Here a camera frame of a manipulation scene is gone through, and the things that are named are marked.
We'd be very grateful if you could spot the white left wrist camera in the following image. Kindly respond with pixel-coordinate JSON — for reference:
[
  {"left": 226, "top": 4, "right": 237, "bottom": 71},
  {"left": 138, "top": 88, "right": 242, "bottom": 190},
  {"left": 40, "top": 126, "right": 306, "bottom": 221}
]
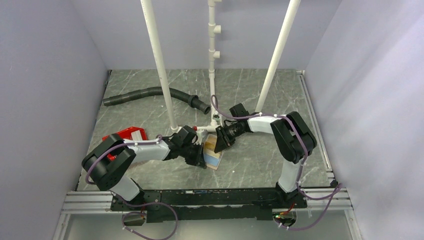
[{"left": 192, "top": 126, "right": 209, "bottom": 138}]

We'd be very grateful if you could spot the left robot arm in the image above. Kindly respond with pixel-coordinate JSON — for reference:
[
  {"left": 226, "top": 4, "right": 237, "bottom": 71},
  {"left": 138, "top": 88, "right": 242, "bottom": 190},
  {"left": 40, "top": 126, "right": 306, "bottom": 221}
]
[{"left": 81, "top": 126, "right": 207, "bottom": 210}]

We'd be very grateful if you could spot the black corrugated hose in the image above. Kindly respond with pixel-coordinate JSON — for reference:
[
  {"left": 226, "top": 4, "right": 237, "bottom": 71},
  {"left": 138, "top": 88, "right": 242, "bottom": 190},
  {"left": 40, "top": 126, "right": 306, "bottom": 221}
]
[{"left": 101, "top": 86, "right": 212, "bottom": 116}]

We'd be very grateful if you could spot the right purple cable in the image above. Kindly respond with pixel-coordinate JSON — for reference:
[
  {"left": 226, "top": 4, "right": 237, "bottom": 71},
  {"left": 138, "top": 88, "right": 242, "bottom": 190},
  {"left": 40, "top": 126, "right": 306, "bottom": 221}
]
[{"left": 210, "top": 95, "right": 345, "bottom": 232}]

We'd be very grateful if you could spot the white cards stack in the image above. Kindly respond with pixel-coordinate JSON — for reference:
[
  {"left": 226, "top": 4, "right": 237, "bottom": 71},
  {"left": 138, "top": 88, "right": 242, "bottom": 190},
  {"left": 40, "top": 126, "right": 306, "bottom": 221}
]
[{"left": 131, "top": 130, "right": 147, "bottom": 141}]

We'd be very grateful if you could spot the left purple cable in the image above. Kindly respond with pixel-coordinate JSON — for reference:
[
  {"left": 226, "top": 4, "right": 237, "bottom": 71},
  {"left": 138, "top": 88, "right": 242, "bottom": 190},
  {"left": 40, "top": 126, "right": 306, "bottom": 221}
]
[{"left": 85, "top": 134, "right": 180, "bottom": 240}]

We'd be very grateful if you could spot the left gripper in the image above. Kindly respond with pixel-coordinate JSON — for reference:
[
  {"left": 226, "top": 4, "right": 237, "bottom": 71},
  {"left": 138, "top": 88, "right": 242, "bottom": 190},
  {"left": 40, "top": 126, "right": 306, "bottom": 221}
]
[{"left": 180, "top": 141, "right": 206, "bottom": 169}]

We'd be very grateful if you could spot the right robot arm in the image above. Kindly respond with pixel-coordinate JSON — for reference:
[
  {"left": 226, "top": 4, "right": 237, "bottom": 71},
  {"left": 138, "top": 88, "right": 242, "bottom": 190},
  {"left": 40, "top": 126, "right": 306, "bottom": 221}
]
[{"left": 214, "top": 103, "right": 317, "bottom": 208}]

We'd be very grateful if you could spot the red plastic bin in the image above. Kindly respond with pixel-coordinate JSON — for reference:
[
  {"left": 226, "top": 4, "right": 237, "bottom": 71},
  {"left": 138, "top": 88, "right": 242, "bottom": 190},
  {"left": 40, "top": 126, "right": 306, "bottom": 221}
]
[{"left": 102, "top": 126, "right": 148, "bottom": 161}]

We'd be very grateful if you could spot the white PVC pipe frame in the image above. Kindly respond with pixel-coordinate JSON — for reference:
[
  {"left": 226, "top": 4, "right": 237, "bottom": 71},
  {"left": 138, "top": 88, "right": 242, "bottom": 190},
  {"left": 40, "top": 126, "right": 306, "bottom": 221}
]
[{"left": 140, "top": 0, "right": 301, "bottom": 133}]

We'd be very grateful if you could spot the yellow credit card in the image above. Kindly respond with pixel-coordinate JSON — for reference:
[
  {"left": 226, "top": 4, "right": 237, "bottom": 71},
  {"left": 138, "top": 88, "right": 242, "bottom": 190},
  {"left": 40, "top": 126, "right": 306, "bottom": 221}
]
[{"left": 204, "top": 136, "right": 217, "bottom": 152}]

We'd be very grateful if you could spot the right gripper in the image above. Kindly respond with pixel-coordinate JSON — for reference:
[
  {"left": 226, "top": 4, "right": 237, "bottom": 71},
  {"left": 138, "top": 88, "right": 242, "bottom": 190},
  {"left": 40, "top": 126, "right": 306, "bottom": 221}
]
[{"left": 214, "top": 121, "right": 246, "bottom": 153}]

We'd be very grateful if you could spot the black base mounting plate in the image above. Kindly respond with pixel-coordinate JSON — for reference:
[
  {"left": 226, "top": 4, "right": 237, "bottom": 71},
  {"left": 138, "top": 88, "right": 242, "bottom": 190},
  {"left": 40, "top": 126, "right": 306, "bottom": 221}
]
[{"left": 110, "top": 185, "right": 308, "bottom": 223}]

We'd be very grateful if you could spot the purple cable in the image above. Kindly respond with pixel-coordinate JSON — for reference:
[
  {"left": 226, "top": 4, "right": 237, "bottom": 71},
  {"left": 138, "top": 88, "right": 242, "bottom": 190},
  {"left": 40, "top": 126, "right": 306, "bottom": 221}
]
[
  {"left": 85, "top": 134, "right": 180, "bottom": 240},
  {"left": 210, "top": 95, "right": 345, "bottom": 232}
]

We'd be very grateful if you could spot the aluminium extrusion rail frame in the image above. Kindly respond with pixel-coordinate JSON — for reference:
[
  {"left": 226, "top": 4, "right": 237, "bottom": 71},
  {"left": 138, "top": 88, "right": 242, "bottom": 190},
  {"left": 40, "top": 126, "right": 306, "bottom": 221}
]
[{"left": 52, "top": 69, "right": 365, "bottom": 240}]

